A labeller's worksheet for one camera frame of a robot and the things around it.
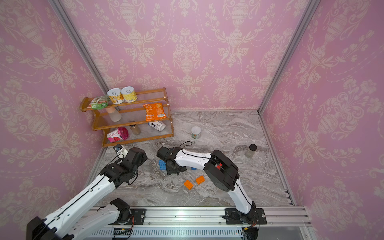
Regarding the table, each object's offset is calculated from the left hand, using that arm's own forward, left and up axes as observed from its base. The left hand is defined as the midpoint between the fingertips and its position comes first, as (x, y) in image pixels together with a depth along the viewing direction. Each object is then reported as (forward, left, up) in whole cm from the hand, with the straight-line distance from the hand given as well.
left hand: (138, 157), depth 81 cm
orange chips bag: (+31, -4, +5) cm, 31 cm away
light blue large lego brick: (+1, -11, -11) cm, 16 cm away
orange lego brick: (-7, -34, -12) cm, 37 cm away
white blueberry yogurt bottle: (+27, -5, -5) cm, 29 cm away
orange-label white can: (+28, +15, +21) cm, 38 cm away
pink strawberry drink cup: (+20, +18, -5) cm, 27 cm away
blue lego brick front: (-1, -30, -12) cm, 32 cm away
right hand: (-2, -19, -12) cm, 22 cm away
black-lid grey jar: (+7, -64, -3) cm, 65 cm away
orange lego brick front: (-10, -27, -12) cm, 31 cm away
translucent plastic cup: (+28, +22, +3) cm, 36 cm away
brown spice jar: (+24, +10, -5) cm, 27 cm away
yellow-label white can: (+28, +7, +21) cm, 36 cm away
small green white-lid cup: (+23, -31, -6) cm, 39 cm away
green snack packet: (+24, +23, +18) cm, 38 cm away
